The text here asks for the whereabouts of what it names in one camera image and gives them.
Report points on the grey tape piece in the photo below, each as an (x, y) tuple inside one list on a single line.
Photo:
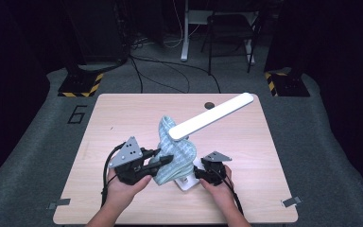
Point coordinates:
[(291, 201), (60, 202)]

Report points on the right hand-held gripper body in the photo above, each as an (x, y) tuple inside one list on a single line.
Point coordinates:
[(215, 170)]

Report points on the black chair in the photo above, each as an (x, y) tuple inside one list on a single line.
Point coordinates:
[(230, 30)]

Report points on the person's left hand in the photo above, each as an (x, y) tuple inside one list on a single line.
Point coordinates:
[(119, 194)]

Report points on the white desk leg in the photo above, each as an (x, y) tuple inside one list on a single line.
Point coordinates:
[(185, 38)]

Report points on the striped black stand base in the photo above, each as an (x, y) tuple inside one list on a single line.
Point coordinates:
[(288, 85), (78, 85)]

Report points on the person's right hand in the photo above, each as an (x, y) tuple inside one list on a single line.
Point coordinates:
[(222, 192)]

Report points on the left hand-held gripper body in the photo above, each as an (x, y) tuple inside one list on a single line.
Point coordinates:
[(127, 157)]

